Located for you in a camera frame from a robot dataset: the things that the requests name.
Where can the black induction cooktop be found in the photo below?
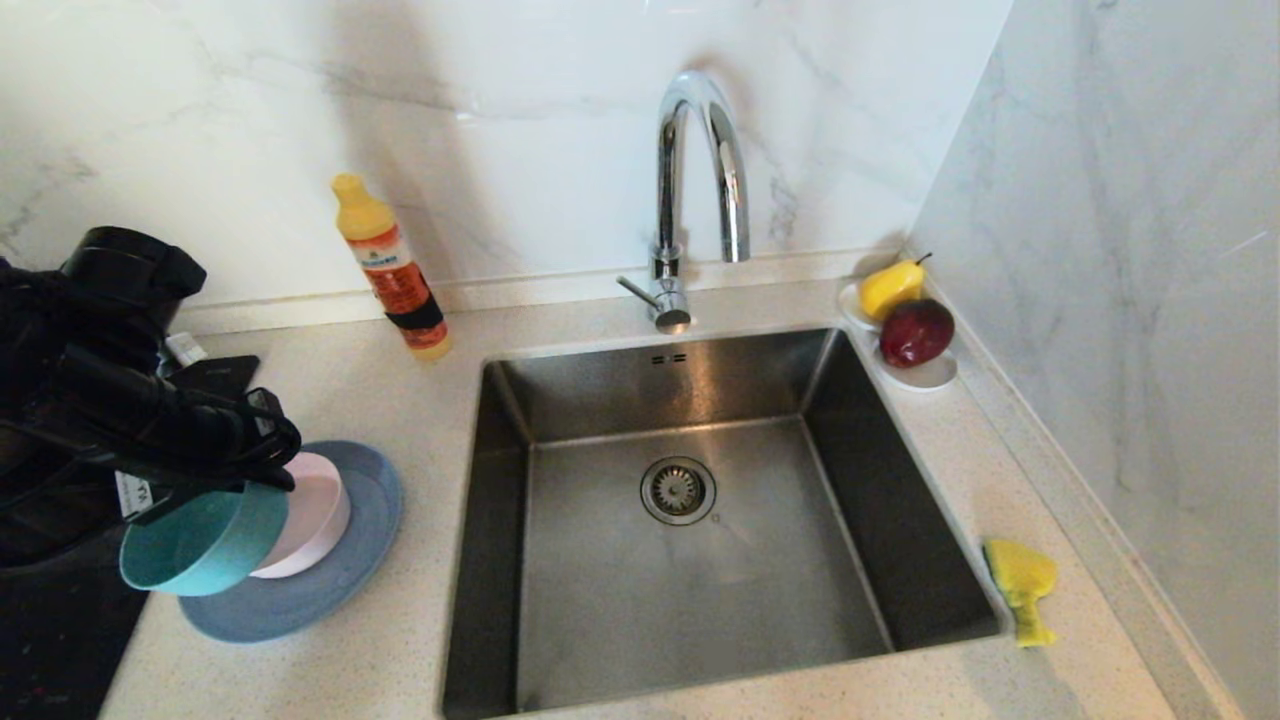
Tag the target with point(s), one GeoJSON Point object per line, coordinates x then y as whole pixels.
{"type": "Point", "coordinates": [60, 640]}

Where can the dark red apple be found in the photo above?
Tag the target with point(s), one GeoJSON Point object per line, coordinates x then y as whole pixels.
{"type": "Point", "coordinates": [915, 332]}

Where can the yellow green sponge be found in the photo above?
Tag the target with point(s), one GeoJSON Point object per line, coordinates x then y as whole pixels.
{"type": "Point", "coordinates": [1025, 575]}

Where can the yellow pear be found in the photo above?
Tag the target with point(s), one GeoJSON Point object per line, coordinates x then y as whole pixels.
{"type": "Point", "coordinates": [890, 288]}

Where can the pink plastic bowl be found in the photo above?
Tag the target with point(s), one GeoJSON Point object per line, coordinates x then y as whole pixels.
{"type": "Point", "coordinates": [310, 520]}

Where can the stainless steel sink basin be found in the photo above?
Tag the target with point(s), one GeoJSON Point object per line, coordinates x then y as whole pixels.
{"type": "Point", "coordinates": [700, 600]}

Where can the orange dish soap bottle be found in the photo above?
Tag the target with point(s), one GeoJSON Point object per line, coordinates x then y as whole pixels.
{"type": "Point", "coordinates": [390, 260]}

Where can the teal plastic bowl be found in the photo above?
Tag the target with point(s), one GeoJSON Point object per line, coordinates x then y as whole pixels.
{"type": "Point", "coordinates": [200, 545]}

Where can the blue round plate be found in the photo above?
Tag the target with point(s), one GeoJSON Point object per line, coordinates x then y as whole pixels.
{"type": "Point", "coordinates": [360, 540]}

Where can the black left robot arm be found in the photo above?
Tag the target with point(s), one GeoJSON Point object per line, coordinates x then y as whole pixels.
{"type": "Point", "coordinates": [80, 320]}

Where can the small white fruit dish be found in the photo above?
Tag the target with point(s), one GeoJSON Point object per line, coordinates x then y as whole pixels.
{"type": "Point", "coordinates": [930, 378]}

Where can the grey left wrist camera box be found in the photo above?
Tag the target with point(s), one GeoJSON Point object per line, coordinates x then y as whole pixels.
{"type": "Point", "coordinates": [185, 348]}

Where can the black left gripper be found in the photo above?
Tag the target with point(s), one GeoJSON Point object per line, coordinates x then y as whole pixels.
{"type": "Point", "coordinates": [150, 425]}

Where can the metal sink drain strainer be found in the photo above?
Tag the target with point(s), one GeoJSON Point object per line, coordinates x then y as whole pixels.
{"type": "Point", "coordinates": [678, 490]}

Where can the chrome gooseneck faucet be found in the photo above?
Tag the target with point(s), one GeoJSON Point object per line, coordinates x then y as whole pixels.
{"type": "Point", "coordinates": [735, 170]}

